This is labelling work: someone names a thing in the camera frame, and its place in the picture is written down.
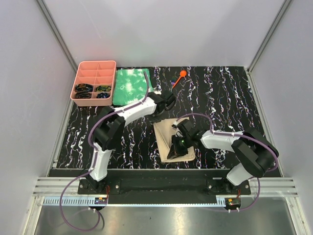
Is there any beige cloth napkin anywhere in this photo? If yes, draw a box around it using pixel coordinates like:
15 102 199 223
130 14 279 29
153 118 196 163

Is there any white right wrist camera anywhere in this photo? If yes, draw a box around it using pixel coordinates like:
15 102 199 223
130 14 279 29
172 119 183 138

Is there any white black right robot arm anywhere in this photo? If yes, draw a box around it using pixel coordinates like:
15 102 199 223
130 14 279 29
167 119 279 194

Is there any pink compartment tray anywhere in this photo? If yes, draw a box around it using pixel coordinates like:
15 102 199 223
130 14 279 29
70 60 116 107

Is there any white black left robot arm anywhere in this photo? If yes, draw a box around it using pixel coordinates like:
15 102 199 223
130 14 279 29
86 91 176 194

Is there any orange plastic spoon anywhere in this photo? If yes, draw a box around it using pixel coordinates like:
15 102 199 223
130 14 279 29
173 70 187 87

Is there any aluminium front frame rail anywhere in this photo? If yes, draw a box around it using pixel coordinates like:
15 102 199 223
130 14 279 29
33 177 298 207

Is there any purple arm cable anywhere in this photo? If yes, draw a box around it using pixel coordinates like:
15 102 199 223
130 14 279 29
175 113 279 212
59 71 150 233

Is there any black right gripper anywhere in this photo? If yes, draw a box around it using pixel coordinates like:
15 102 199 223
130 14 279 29
168 134 192 160

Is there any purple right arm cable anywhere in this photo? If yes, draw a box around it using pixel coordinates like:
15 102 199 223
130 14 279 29
175 113 279 212

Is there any yellow green coiled band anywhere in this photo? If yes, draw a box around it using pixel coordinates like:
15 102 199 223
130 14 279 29
95 85 112 92

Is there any blue coiled band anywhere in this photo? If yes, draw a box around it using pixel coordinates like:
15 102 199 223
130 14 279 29
96 93 110 99

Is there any dark coiled band bottom-left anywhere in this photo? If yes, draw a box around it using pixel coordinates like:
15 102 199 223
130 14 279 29
74 91 92 99

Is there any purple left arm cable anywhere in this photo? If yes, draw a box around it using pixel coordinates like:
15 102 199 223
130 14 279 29
59 71 150 233

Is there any dark coiled band top-left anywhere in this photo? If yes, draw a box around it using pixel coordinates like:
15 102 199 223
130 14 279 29
75 83 93 93

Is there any black marble pattern mat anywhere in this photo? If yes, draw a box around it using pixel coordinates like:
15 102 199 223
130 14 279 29
56 66 264 169

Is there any green white tie-dye cloth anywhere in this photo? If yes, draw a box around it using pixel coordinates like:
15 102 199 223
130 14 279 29
112 69 153 106

